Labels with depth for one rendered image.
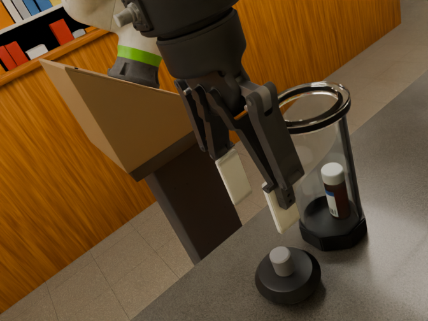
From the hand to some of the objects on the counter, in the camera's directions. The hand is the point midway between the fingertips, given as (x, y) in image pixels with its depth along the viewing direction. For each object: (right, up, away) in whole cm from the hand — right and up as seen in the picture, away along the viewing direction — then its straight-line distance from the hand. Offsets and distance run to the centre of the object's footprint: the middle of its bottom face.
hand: (258, 193), depth 41 cm
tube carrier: (+13, -6, +14) cm, 20 cm away
